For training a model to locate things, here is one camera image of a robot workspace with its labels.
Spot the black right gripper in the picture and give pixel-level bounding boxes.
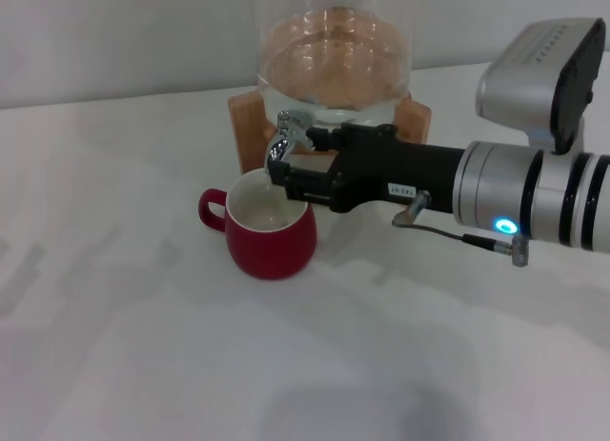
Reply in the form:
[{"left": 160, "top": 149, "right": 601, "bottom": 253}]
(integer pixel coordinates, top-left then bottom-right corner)
[{"left": 265, "top": 123, "right": 467, "bottom": 216}]

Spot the wooden dispenser stand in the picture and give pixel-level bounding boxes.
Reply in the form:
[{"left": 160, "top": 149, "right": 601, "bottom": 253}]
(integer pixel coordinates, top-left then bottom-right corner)
[{"left": 227, "top": 90, "right": 433, "bottom": 175}]

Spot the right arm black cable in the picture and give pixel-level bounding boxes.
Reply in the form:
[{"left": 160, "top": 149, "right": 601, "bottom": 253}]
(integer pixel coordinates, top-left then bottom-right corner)
[{"left": 390, "top": 190, "right": 531, "bottom": 268}]

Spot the red ceramic cup white inside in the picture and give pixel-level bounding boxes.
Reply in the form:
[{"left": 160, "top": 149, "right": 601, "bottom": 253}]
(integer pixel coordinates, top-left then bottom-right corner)
[{"left": 197, "top": 168, "right": 318, "bottom": 282}]

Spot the glass water dispenser jar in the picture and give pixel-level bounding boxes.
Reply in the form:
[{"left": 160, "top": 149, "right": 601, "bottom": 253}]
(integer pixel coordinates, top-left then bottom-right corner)
[{"left": 254, "top": 0, "right": 413, "bottom": 128}]

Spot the chrome faucet tap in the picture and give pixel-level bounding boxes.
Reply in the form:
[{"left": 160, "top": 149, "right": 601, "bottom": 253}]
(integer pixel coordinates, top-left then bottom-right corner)
[{"left": 264, "top": 109, "right": 316, "bottom": 176}]

